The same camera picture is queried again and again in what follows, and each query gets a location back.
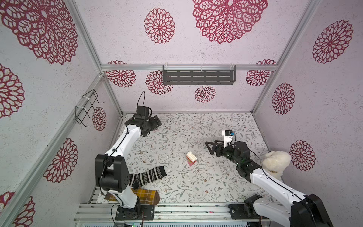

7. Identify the yellow brown plaid sock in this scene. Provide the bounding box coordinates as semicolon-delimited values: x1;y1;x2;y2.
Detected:
104;188;160;206

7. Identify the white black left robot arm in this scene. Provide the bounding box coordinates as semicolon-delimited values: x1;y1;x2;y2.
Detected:
95;106;166;211

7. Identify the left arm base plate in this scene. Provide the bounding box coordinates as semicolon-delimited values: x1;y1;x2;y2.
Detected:
115;204;155;221

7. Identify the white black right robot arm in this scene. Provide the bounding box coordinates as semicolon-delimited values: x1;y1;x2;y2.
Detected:
205;141;333;227

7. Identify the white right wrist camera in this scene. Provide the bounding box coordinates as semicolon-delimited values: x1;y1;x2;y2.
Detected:
222;130;234;147

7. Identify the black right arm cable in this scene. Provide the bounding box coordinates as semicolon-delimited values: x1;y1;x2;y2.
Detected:
249;148;307;199

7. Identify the cream lego plate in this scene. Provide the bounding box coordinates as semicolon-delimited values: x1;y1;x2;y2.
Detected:
186;152;197;161

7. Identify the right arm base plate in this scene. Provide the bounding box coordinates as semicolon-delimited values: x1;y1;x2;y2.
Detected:
228;204;268;220

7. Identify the white plush toy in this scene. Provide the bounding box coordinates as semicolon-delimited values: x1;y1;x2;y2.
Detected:
262;151;292;181

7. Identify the black wire wall rack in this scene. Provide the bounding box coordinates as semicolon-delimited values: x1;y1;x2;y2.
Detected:
74;89;104;128

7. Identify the dark grey wall shelf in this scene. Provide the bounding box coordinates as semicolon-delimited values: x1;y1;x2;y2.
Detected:
162;66;236;86

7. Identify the black white striped sock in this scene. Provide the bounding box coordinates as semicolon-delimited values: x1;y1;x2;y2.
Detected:
129;166;167;189

